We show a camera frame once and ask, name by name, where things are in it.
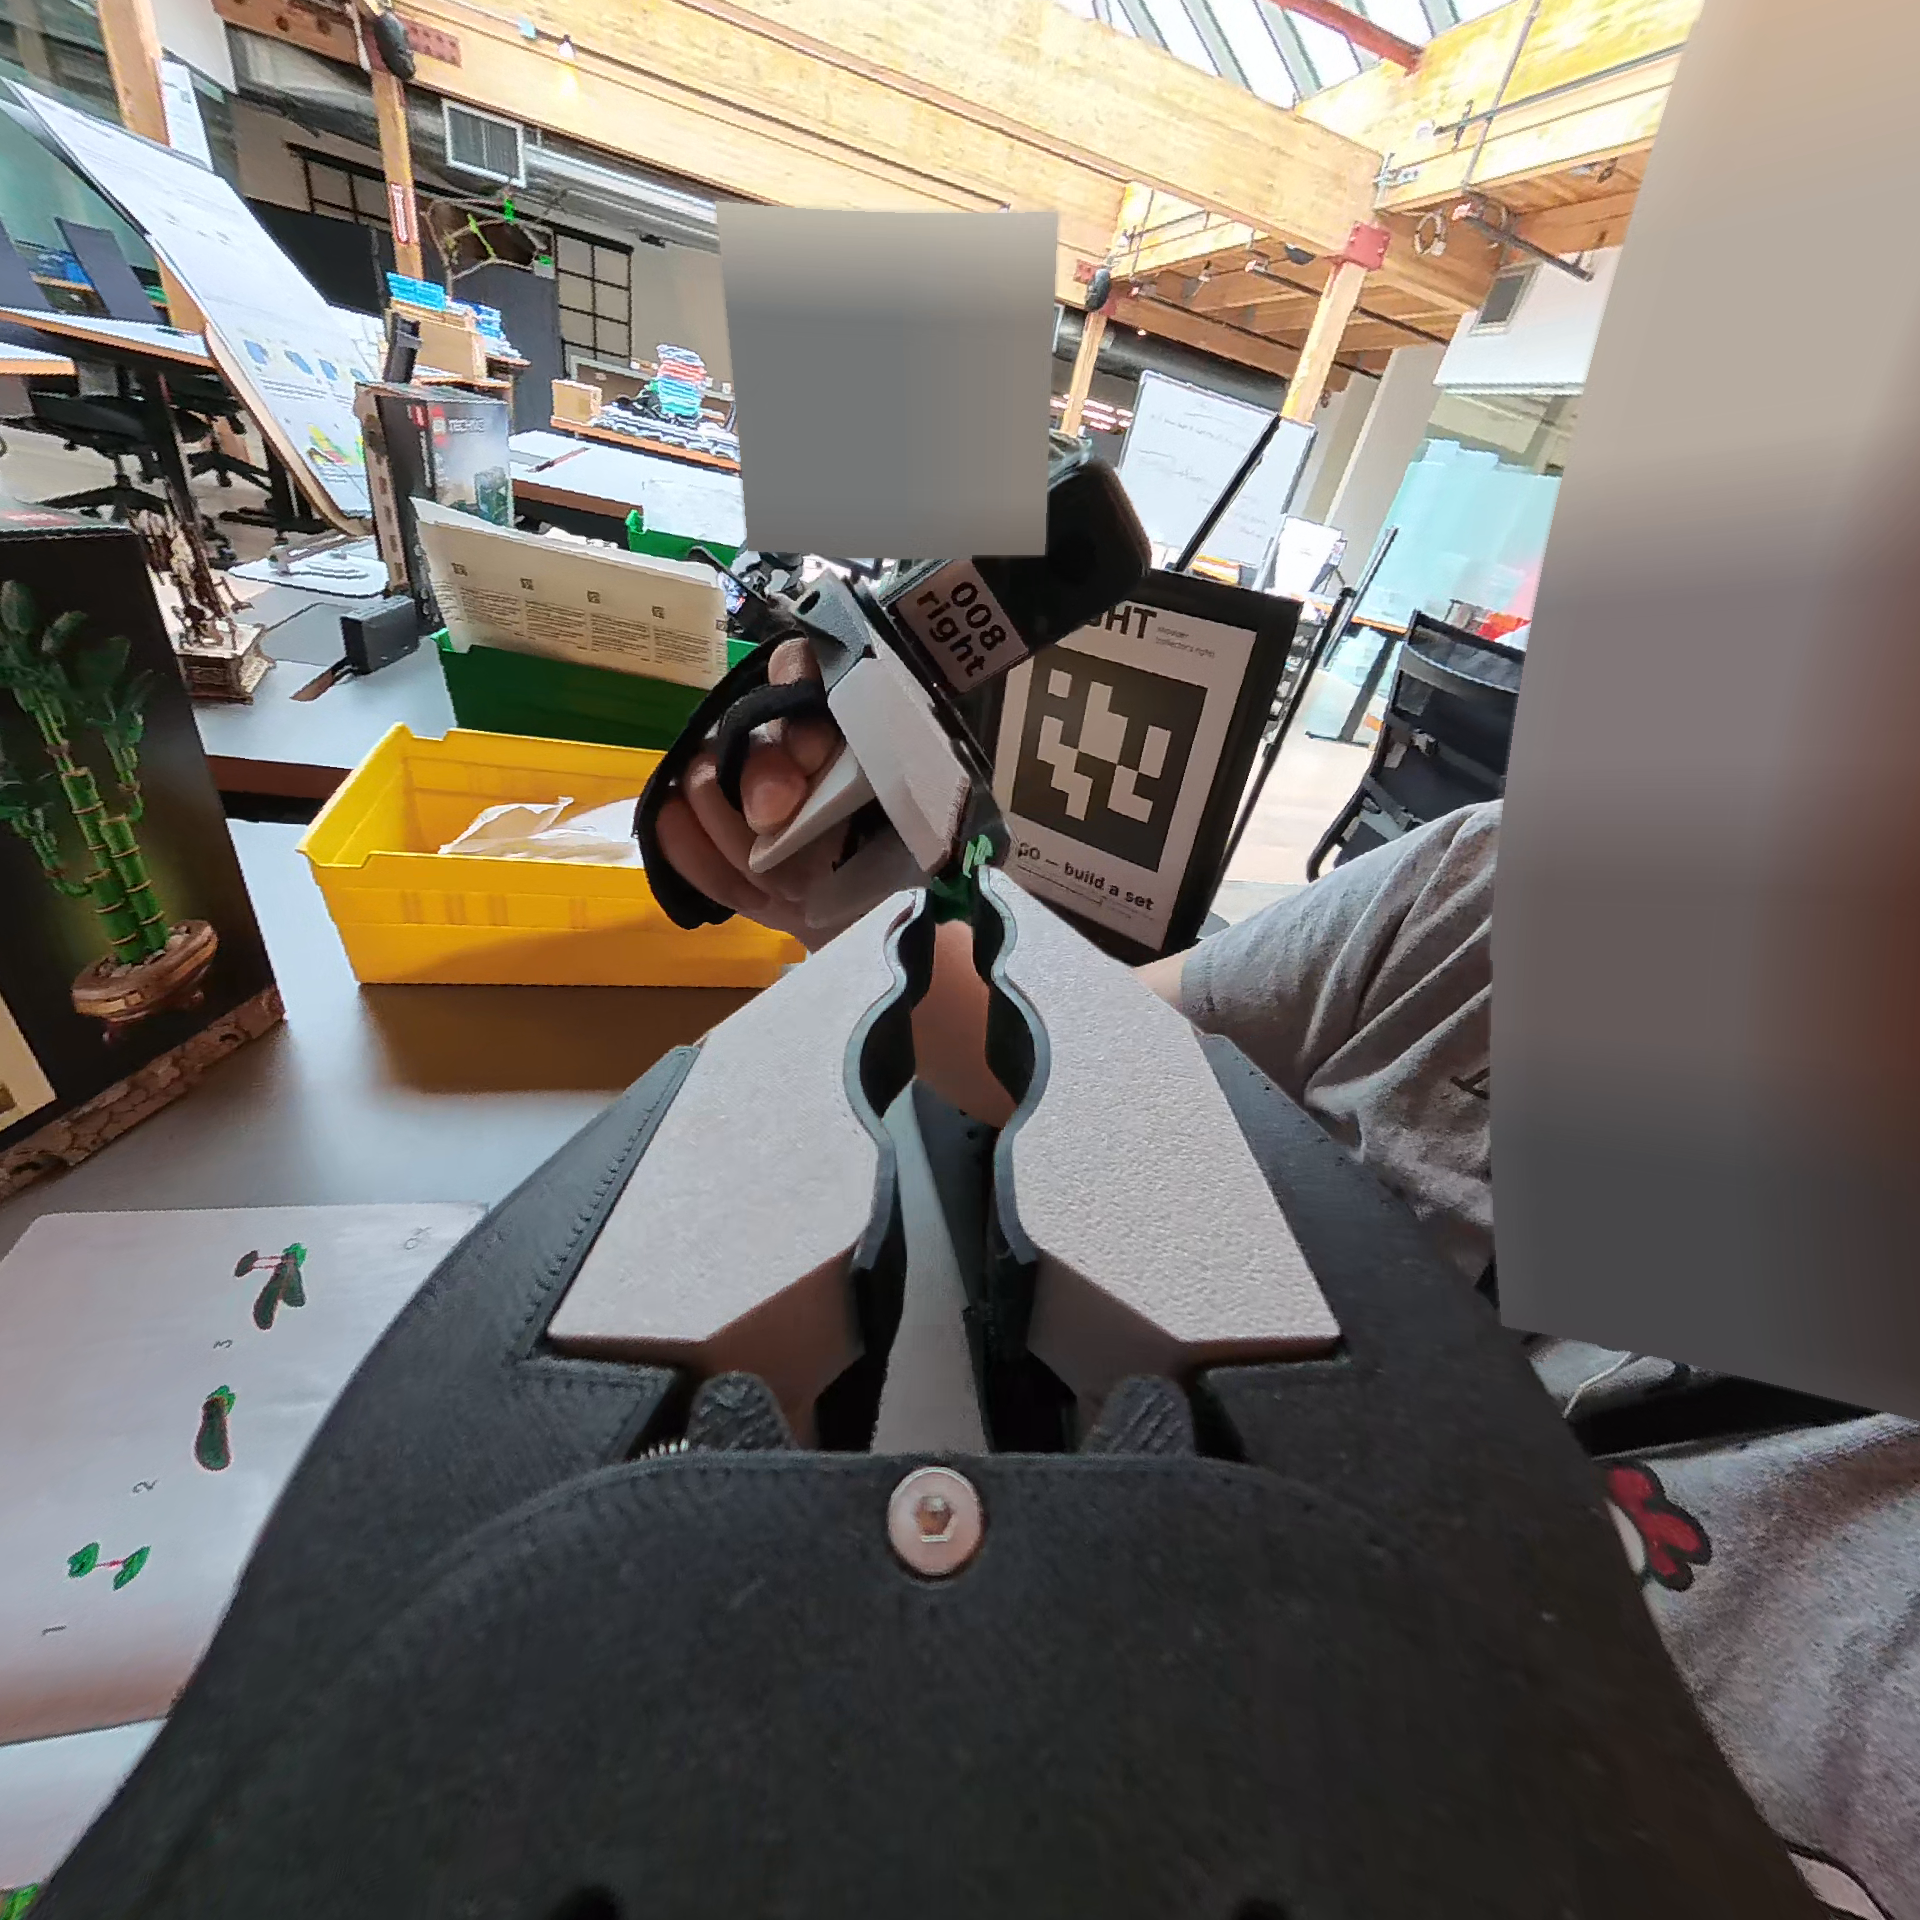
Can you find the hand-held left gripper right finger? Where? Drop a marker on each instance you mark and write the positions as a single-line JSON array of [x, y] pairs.
[[1154, 1201]]

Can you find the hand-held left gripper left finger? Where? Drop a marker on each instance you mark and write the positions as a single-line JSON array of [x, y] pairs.
[[720, 1201]]

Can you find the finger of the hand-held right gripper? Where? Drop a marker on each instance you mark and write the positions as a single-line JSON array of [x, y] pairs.
[[984, 803], [901, 749]]

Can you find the small green lego piece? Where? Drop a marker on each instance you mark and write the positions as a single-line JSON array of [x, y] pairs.
[[953, 900]]

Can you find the person's right forearm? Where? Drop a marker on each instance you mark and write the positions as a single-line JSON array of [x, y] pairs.
[[953, 1036]]

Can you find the dark lego box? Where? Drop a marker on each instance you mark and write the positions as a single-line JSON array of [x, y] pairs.
[[458, 450]]

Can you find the lego instruction booklet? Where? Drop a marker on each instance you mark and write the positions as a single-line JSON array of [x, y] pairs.
[[149, 1348]]

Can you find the bamboo print lego box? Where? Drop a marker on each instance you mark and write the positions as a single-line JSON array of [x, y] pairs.
[[106, 840]]

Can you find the person's right hand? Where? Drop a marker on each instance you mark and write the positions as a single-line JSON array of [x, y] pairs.
[[720, 861]]

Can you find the black framed marker sign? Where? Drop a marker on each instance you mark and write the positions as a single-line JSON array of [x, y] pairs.
[[1110, 749]]

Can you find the white whiteboard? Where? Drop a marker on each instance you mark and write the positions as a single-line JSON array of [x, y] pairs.
[[1200, 450]]

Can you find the green plastic bin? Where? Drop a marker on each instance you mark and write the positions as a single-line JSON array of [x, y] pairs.
[[557, 697]]

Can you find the white folded paper sheet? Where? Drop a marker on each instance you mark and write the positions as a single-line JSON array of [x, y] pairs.
[[569, 615]]

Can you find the clear plastic bag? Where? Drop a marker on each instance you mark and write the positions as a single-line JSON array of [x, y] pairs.
[[540, 832]]

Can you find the yellow plastic bin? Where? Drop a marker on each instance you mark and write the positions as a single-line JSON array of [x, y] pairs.
[[495, 900]]

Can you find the white background table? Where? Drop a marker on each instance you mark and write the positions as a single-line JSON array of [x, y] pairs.
[[630, 480]]

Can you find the black office chair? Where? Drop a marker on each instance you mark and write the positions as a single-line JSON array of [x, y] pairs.
[[1440, 720], [112, 435]]

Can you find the stack of coloured trays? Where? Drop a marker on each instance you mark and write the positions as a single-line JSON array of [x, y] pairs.
[[681, 381]]

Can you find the small black device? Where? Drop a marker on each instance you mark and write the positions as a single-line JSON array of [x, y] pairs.
[[376, 639]]

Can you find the brown wooden model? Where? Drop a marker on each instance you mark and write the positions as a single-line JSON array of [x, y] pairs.
[[218, 645]]

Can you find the white air vent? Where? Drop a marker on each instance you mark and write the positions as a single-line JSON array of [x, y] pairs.
[[484, 146]]

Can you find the large tilted instruction board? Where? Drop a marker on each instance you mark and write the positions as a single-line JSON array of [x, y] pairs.
[[255, 300]]

